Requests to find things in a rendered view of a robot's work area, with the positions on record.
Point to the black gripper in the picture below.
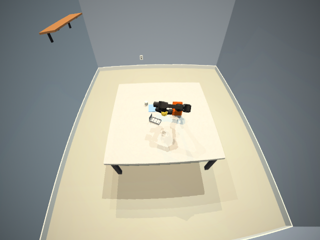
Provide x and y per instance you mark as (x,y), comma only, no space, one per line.
(169,111)

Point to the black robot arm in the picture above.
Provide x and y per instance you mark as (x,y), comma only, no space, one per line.
(178,107)

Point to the light blue square mat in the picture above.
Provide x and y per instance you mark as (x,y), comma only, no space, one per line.
(151,108)

